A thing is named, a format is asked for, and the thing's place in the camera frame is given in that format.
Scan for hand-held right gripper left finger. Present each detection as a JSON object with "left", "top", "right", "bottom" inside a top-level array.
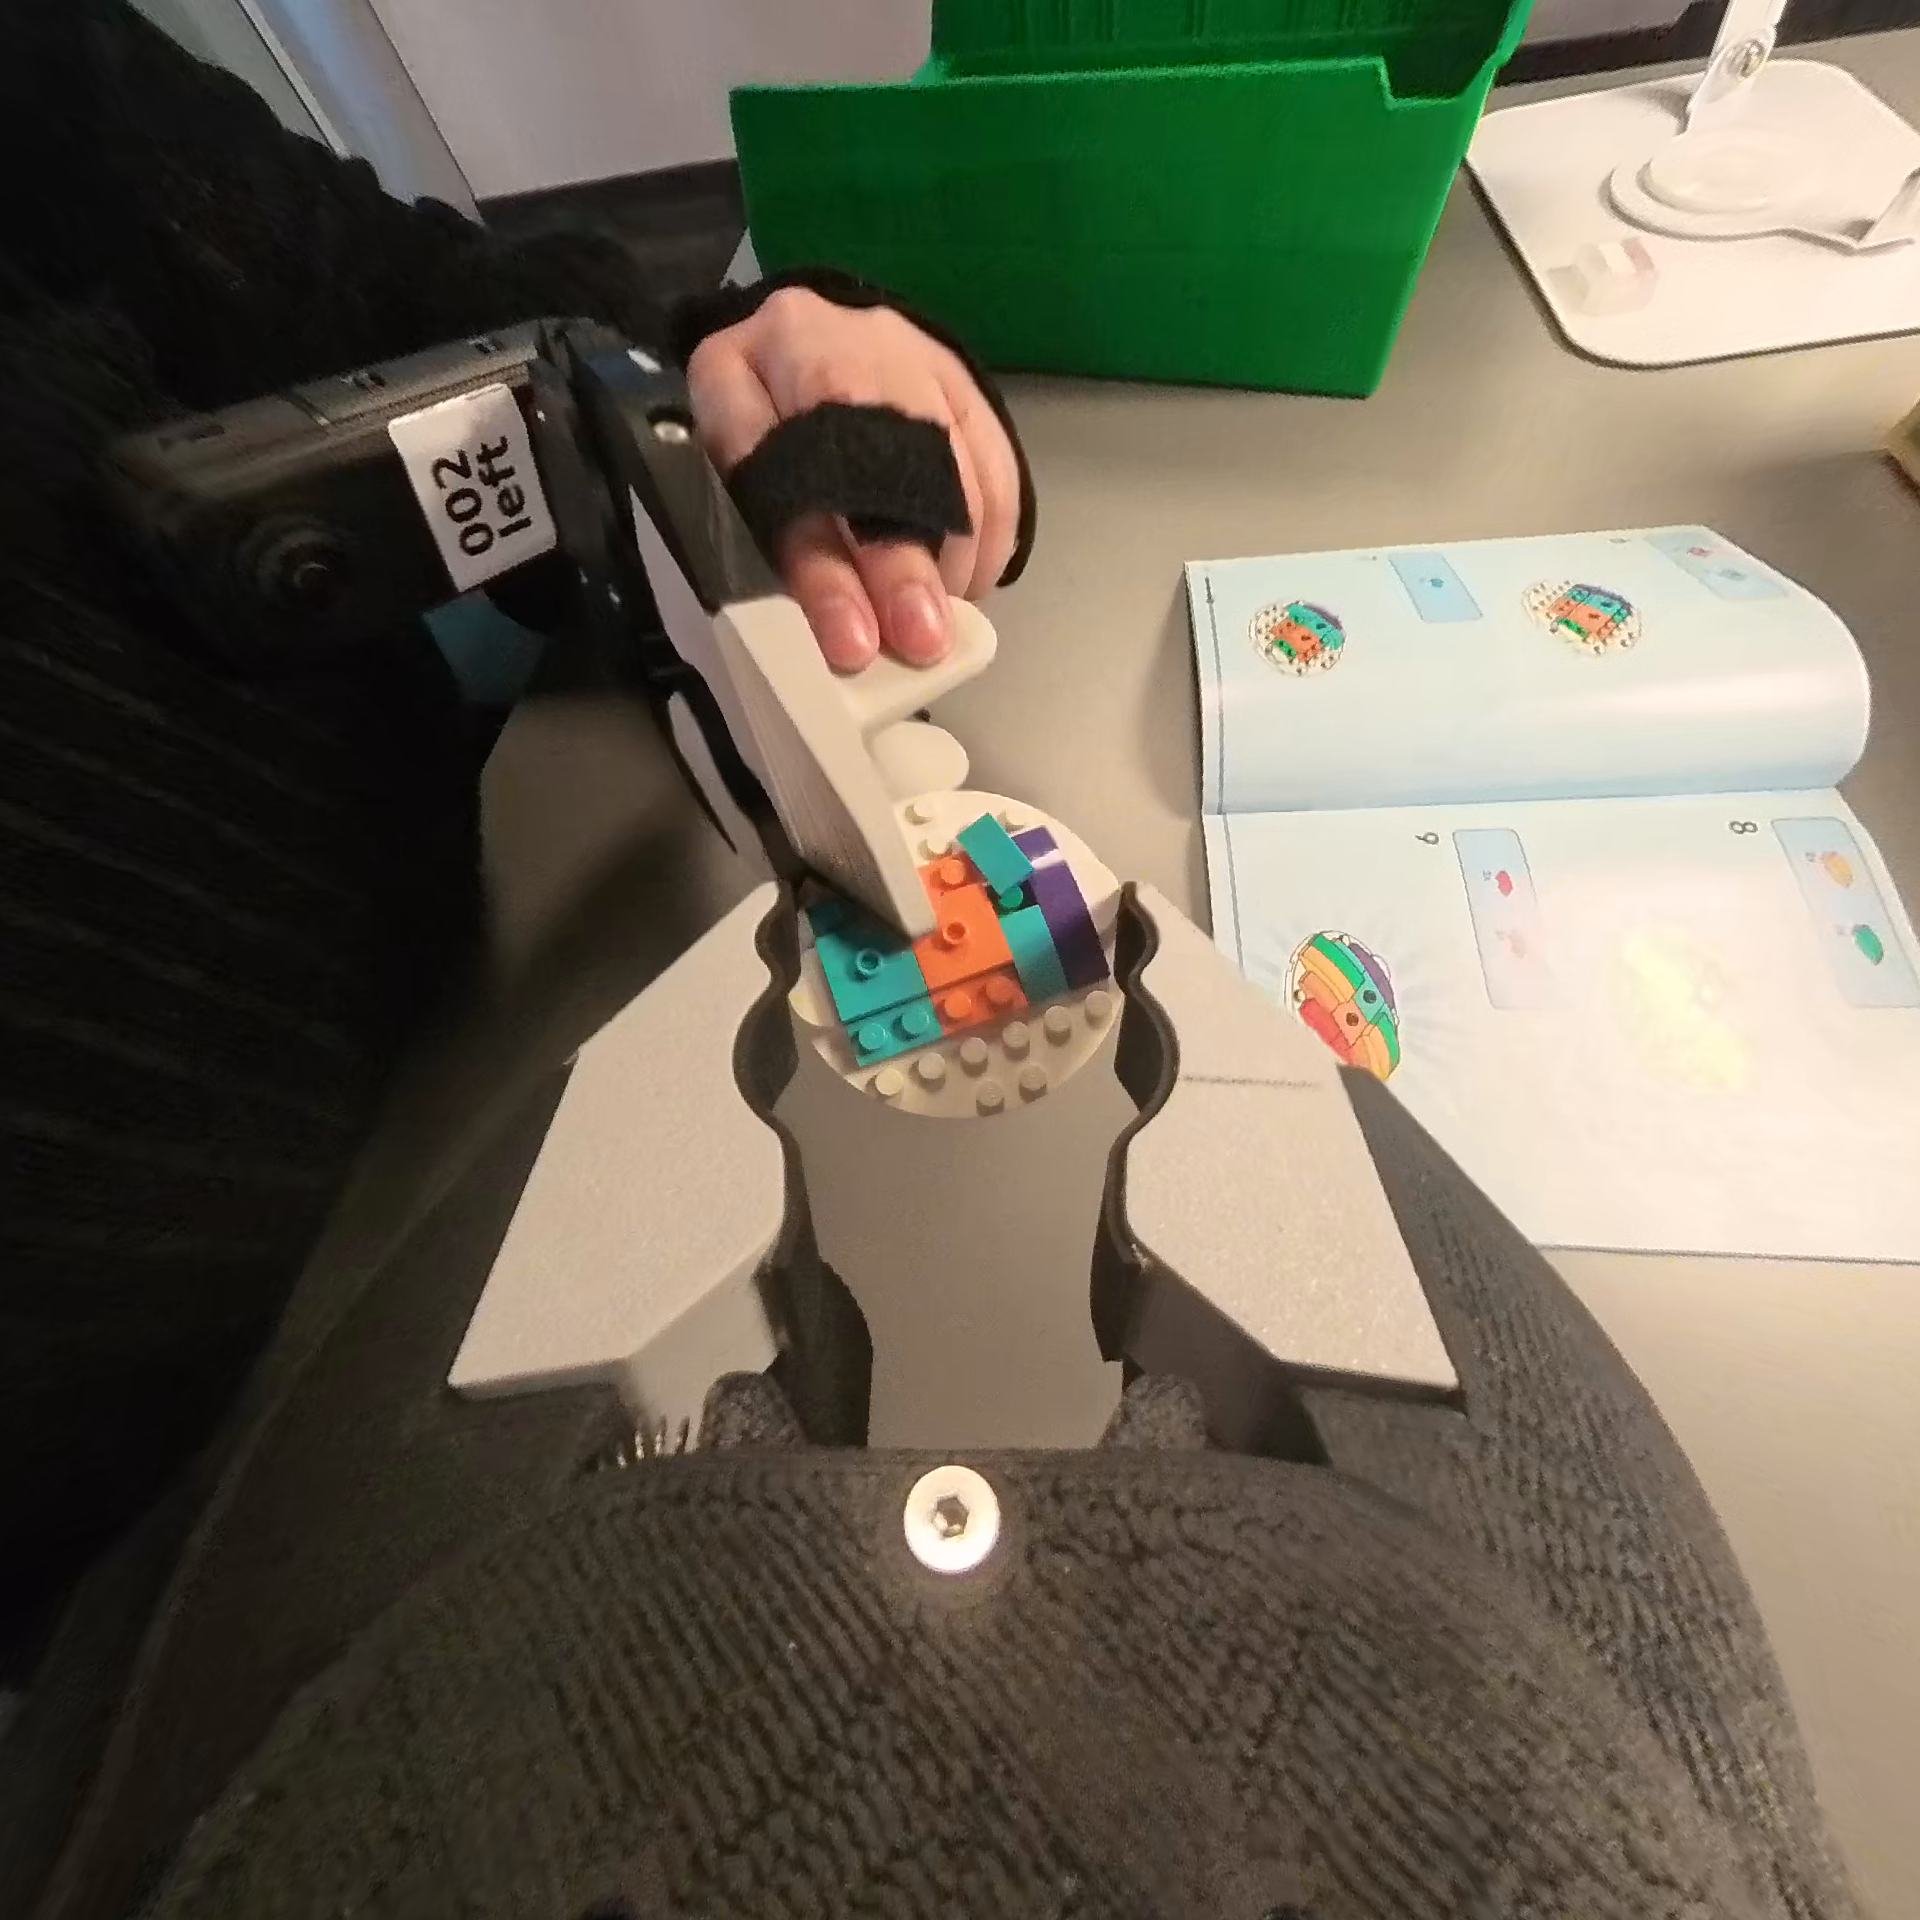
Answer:
[{"left": 448, "top": 882, "right": 873, "bottom": 1449}]

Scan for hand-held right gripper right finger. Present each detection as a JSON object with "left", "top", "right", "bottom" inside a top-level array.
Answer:
[{"left": 1089, "top": 882, "right": 1467, "bottom": 1469}]

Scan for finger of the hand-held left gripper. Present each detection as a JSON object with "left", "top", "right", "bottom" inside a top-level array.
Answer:
[{"left": 714, "top": 598, "right": 943, "bottom": 951}]

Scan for round white lego plate build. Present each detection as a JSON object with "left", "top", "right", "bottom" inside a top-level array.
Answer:
[{"left": 791, "top": 785, "right": 1124, "bottom": 1124}]

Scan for person's left forearm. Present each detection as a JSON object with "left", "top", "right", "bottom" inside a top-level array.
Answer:
[{"left": 0, "top": 0, "right": 783, "bottom": 452}]

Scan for person's left hand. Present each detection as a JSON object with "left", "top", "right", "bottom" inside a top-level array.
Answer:
[{"left": 684, "top": 281, "right": 1038, "bottom": 674}]

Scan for green plastic bin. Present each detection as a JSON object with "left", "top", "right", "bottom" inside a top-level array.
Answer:
[{"left": 729, "top": 0, "right": 1536, "bottom": 400}]

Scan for person's black knit sweater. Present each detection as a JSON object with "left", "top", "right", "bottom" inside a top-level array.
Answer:
[{"left": 0, "top": 375, "right": 520, "bottom": 1666}]

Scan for open light blue instruction booklet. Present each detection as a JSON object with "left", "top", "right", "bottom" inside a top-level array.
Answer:
[{"left": 1185, "top": 526, "right": 1920, "bottom": 1263}]

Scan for wooden book stand white legs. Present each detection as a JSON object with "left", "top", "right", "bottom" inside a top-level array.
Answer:
[{"left": 1463, "top": 0, "right": 1920, "bottom": 373}]

